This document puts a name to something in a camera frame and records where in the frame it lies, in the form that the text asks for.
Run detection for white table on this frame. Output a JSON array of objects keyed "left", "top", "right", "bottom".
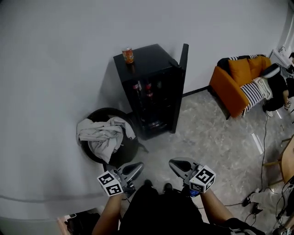
[{"left": 269, "top": 46, "right": 294, "bottom": 69}]

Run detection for black power adapter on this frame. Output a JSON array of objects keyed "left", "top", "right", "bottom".
[{"left": 252, "top": 203, "right": 263, "bottom": 216}]

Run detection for red label bottle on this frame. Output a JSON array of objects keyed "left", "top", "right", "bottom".
[{"left": 145, "top": 82, "right": 154, "bottom": 99}]

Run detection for grey cloth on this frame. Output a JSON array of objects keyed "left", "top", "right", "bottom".
[{"left": 76, "top": 116, "right": 136, "bottom": 164}]

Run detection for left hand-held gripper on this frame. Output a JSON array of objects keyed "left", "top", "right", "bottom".
[{"left": 96, "top": 162, "right": 145, "bottom": 198}]

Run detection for black floor cable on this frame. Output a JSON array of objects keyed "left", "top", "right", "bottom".
[{"left": 223, "top": 114, "right": 270, "bottom": 207}]

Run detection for person's left forearm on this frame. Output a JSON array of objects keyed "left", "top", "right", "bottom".
[{"left": 91, "top": 192, "right": 124, "bottom": 235}]

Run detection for large orange cushion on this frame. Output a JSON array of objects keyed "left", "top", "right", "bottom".
[{"left": 227, "top": 57, "right": 252, "bottom": 88}]

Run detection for white knitted cloth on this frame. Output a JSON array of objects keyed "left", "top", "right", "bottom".
[{"left": 252, "top": 77, "right": 274, "bottom": 101}]

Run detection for orange sofa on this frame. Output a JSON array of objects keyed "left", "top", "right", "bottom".
[{"left": 209, "top": 54, "right": 280, "bottom": 120}]

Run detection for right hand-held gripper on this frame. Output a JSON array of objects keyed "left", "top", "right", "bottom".
[{"left": 169, "top": 157, "right": 217, "bottom": 198}]

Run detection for person's right forearm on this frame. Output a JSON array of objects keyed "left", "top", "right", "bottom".
[{"left": 199, "top": 188, "right": 235, "bottom": 227}]

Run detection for dark bag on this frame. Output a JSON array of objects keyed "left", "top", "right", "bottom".
[{"left": 64, "top": 210, "right": 102, "bottom": 235}]

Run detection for small orange cushion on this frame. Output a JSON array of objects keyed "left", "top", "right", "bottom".
[{"left": 247, "top": 55, "right": 272, "bottom": 80}]

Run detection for orange drink can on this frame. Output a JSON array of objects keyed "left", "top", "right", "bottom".
[{"left": 122, "top": 47, "right": 135, "bottom": 64}]

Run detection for black fridge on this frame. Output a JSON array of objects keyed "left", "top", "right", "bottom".
[{"left": 113, "top": 43, "right": 190, "bottom": 141}]

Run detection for black round basket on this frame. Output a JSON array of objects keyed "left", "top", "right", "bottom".
[{"left": 80, "top": 107, "right": 140, "bottom": 165}]

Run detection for person's black trousers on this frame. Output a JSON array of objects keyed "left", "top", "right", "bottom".
[{"left": 119, "top": 183, "right": 209, "bottom": 235}]

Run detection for wooden chair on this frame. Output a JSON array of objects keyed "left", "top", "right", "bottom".
[{"left": 263, "top": 134, "right": 294, "bottom": 187}]

